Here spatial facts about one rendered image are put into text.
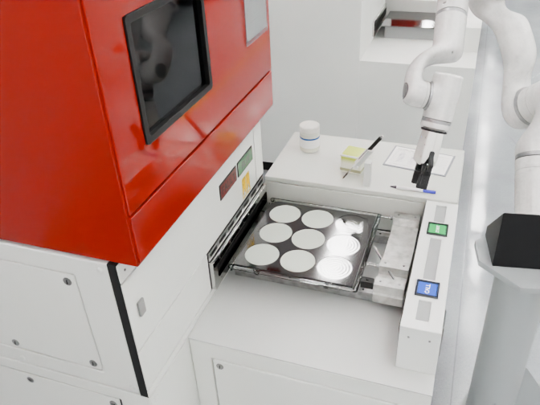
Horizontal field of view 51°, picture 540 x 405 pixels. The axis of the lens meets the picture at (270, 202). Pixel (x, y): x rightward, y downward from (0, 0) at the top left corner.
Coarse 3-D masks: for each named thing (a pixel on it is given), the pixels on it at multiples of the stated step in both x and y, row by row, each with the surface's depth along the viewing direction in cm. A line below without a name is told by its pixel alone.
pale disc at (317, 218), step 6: (318, 210) 182; (306, 216) 179; (312, 216) 179; (318, 216) 179; (324, 216) 179; (330, 216) 178; (306, 222) 176; (312, 222) 176; (318, 222) 176; (324, 222) 176; (330, 222) 176
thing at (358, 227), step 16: (272, 208) 184; (304, 208) 183; (320, 208) 182; (288, 224) 176; (304, 224) 175; (336, 224) 175; (352, 224) 174; (368, 224) 174; (256, 240) 170; (288, 240) 169; (336, 240) 168; (352, 240) 168; (240, 256) 163; (320, 256) 162; (336, 256) 162; (352, 256) 161; (288, 272) 156; (304, 272) 156; (320, 272) 156; (336, 272) 156; (352, 272) 155
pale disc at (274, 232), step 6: (264, 228) 175; (270, 228) 174; (276, 228) 174; (282, 228) 174; (288, 228) 174; (264, 234) 172; (270, 234) 172; (276, 234) 172; (282, 234) 172; (288, 234) 171; (270, 240) 169; (276, 240) 169; (282, 240) 169
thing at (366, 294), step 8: (240, 272) 168; (248, 272) 167; (272, 280) 165; (280, 280) 164; (288, 280) 163; (312, 288) 162; (320, 288) 161; (328, 288) 160; (360, 288) 157; (368, 288) 157; (344, 296) 159; (352, 296) 158; (360, 296) 157; (368, 296) 156
